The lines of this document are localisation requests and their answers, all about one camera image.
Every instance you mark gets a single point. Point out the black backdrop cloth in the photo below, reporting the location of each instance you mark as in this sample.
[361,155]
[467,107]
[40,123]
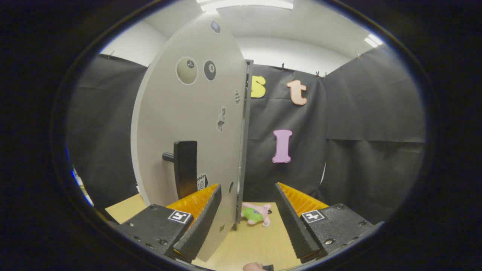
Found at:
[357,150]

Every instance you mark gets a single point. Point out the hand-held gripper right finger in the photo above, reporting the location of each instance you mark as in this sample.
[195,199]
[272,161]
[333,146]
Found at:
[293,222]

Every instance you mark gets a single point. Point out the long ceiling light panel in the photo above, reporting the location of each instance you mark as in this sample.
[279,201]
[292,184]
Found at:
[248,4]

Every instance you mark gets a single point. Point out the pink and green plush toy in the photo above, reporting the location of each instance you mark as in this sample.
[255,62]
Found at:
[253,214]

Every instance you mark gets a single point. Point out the small ceiling light panel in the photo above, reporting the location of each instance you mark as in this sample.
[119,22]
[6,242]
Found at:
[373,40]

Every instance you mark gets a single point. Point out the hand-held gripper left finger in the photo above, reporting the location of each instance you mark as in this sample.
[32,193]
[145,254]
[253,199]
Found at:
[201,226]

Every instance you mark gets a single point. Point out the dark grey shoe cabinet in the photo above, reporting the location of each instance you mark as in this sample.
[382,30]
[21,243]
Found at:
[246,113]

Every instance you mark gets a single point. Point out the light grey shoe cabinet door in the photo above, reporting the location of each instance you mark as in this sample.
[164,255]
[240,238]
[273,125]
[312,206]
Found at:
[169,124]

